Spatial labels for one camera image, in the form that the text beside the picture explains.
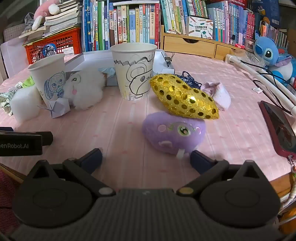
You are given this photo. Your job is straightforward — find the wooden drawer organizer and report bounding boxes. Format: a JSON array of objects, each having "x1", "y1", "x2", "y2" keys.
[{"x1": 161, "y1": 25, "x2": 245, "y2": 61}]

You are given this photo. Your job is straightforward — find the white cardboard box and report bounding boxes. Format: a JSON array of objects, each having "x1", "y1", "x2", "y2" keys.
[{"x1": 65, "y1": 50, "x2": 175, "y2": 87}]

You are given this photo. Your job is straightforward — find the blue alien plush toy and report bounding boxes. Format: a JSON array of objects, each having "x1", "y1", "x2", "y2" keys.
[{"x1": 253, "y1": 30, "x2": 296, "y2": 87}]

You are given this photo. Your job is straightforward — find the folded paper crane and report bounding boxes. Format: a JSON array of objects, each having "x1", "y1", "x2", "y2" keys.
[{"x1": 38, "y1": 97, "x2": 70, "y2": 118}]

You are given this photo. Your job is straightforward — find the row of slim paperback books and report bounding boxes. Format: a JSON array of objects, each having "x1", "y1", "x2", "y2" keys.
[{"x1": 159, "y1": 0, "x2": 256, "y2": 45}]

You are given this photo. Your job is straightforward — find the pink tablecloth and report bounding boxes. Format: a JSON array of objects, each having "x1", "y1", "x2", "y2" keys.
[{"x1": 0, "y1": 52, "x2": 296, "y2": 193}]

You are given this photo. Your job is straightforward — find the pink and white plush toy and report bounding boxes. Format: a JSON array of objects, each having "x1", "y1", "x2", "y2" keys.
[{"x1": 32, "y1": 0, "x2": 62, "y2": 30}]

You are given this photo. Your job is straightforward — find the red plastic crate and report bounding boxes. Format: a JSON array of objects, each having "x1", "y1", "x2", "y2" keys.
[{"x1": 24, "y1": 27, "x2": 82, "y2": 65}]

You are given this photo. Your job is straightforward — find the purple plush toy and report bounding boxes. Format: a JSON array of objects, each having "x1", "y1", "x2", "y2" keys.
[{"x1": 142, "y1": 111, "x2": 206, "y2": 159}]

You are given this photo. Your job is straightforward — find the paper cup with black line drawing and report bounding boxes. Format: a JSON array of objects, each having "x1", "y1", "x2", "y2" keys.
[{"x1": 110, "y1": 43, "x2": 158, "y2": 101}]

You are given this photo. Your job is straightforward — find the white board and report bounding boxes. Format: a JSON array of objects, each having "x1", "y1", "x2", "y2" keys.
[{"x1": 0, "y1": 37, "x2": 29, "y2": 79}]

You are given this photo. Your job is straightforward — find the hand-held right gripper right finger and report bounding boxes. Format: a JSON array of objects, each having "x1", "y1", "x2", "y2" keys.
[{"x1": 176, "y1": 150, "x2": 270, "y2": 197}]

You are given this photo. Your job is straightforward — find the paper cup with blue figure drawing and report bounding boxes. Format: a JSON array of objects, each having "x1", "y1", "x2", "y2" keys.
[{"x1": 28, "y1": 53, "x2": 66, "y2": 107}]

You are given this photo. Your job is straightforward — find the row of tall upright books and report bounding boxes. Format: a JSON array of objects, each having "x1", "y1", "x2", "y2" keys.
[{"x1": 82, "y1": 0, "x2": 162, "y2": 52}]

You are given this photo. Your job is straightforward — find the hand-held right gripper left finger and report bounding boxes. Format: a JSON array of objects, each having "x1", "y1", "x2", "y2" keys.
[{"x1": 22, "y1": 148, "x2": 116, "y2": 197}]

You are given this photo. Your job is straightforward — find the metal binder clip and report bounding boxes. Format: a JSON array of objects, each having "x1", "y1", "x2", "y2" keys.
[{"x1": 161, "y1": 52, "x2": 175, "y2": 68}]

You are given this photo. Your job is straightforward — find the dark blue cardboard box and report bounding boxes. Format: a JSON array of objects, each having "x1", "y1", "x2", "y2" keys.
[{"x1": 251, "y1": 0, "x2": 280, "y2": 28}]

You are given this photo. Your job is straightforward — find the leaning colourful books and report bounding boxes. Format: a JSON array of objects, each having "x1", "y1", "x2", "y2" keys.
[{"x1": 259, "y1": 21, "x2": 289, "y2": 49}]

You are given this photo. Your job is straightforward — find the white fluffy plush toy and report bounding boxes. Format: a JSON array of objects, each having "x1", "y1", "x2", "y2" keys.
[{"x1": 63, "y1": 69, "x2": 106, "y2": 110}]

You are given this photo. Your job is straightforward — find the white pipe frame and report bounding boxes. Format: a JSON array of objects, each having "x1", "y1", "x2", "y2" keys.
[{"x1": 225, "y1": 54, "x2": 296, "y2": 110}]

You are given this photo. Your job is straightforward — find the light blue tissue pack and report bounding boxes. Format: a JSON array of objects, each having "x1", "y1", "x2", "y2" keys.
[{"x1": 98, "y1": 67, "x2": 116, "y2": 78}]

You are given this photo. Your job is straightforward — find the gold sequin plush toy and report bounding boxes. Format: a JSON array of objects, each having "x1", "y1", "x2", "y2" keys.
[{"x1": 150, "y1": 74, "x2": 220, "y2": 120}]

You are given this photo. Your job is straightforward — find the dark red cloth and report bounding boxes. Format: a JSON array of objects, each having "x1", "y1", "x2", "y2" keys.
[{"x1": 0, "y1": 169, "x2": 22, "y2": 232}]

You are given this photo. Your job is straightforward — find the green patterned cloth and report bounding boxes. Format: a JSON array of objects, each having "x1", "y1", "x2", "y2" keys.
[{"x1": 0, "y1": 86, "x2": 22, "y2": 116}]

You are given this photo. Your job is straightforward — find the toy bicycle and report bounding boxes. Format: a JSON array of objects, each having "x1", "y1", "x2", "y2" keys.
[{"x1": 34, "y1": 45, "x2": 57, "y2": 62}]

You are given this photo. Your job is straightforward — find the phone in red case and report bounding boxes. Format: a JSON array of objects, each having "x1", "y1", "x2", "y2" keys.
[{"x1": 259, "y1": 100, "x2": 296, "y2": 157}]

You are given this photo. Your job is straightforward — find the black cable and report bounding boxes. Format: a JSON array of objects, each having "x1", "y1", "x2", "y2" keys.
[{"x1": 240, "y1": 60, "x2": 296, "y2": 115}]

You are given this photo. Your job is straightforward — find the white box with colourful print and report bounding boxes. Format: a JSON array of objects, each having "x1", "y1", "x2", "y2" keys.
[{"x1": 186, "y1": 16, "x2": 214, "y2": 40}]

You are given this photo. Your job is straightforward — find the blue drawstring pouch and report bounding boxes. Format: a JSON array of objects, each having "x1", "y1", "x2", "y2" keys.
[{"x1": 178, "y1": 71, "x2": 201, "y2": 90}]

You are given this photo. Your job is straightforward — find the stack of worn books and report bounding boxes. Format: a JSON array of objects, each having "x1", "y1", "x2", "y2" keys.
[{"x1": 43, "y1": 0, "x2": 83, "y2": 37}]

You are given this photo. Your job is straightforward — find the clear plastic bag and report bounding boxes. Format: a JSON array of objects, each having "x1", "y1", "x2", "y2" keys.
[{"x1": 240, "y1": 50, "x2": 269, "y2": 67}]

